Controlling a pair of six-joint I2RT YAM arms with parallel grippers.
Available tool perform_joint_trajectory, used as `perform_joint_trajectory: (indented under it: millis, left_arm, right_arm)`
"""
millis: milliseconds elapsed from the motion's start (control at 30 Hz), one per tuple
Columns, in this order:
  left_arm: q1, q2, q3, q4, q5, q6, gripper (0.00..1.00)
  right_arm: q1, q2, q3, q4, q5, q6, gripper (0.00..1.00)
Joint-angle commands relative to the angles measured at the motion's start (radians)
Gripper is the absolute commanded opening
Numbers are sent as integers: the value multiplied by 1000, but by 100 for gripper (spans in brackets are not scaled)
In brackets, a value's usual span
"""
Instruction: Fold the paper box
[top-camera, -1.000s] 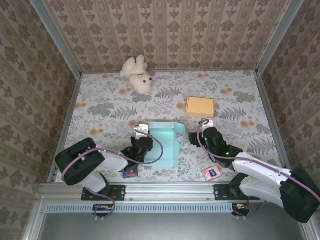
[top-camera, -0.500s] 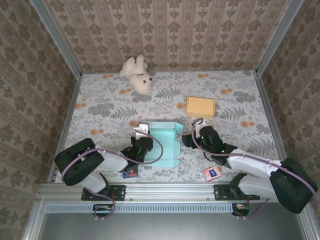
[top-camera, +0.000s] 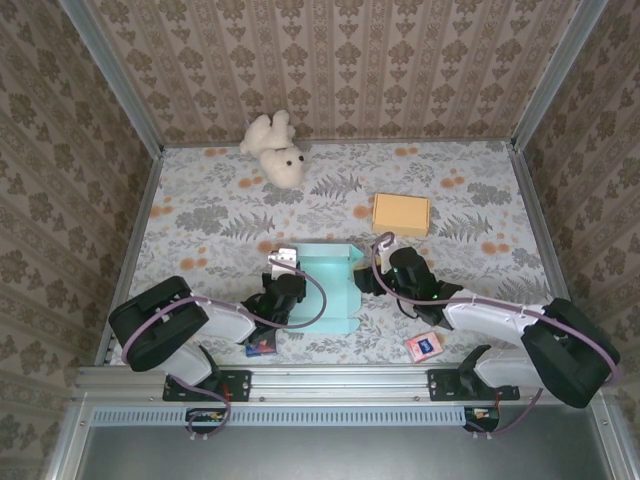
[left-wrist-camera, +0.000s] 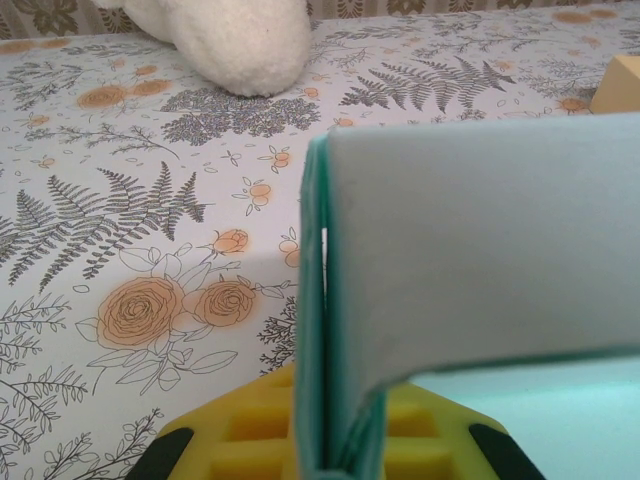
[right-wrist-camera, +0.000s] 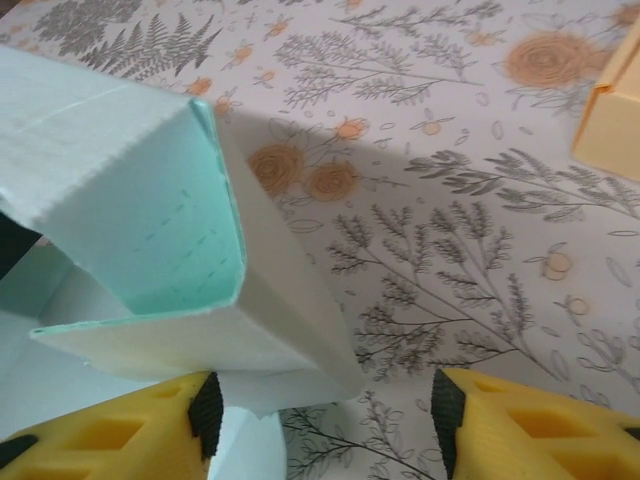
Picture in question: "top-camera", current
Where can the white plush bear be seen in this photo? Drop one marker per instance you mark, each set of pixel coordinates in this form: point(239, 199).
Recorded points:
point(280, 165)

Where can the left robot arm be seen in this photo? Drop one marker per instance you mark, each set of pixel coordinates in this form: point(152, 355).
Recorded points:
point(150, 325)

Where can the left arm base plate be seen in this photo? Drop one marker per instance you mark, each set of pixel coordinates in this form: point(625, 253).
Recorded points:
point(240, 385)

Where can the aluminium corner post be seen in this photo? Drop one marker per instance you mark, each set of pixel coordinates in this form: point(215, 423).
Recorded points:
point(115, 80)
point(555, 75)

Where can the aluminium side rail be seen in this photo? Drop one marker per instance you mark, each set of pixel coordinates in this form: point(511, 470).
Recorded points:
point(137, 235)
point(542, 235)

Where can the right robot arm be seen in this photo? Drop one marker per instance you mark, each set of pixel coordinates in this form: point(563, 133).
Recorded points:
point(490, 320)

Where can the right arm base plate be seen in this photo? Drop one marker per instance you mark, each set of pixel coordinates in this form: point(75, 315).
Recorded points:
point(440, 385)

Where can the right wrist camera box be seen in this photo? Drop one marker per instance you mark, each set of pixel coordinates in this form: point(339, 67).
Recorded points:
point(384, 250)

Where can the orange paper box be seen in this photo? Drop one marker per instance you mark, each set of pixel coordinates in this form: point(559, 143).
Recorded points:
point(400, 215)

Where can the red card pack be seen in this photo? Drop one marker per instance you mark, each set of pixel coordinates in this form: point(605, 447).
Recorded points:
point(424, 348)

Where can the grey metal panel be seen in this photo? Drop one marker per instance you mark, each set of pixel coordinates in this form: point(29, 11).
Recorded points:
point(340, 455)

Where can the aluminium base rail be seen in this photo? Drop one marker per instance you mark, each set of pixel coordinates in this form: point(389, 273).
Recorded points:
point(340, 382)

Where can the light blue paper box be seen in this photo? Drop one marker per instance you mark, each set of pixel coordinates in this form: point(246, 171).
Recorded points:
point(330, 300)

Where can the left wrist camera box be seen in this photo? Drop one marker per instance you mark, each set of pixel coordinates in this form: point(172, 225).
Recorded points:
point(282, 260)

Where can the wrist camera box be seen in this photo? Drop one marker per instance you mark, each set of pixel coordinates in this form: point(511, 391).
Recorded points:
point(384, 250)
point(282, 260)

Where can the blue card pack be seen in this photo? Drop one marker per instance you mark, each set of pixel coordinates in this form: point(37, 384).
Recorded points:
point(262, 349)

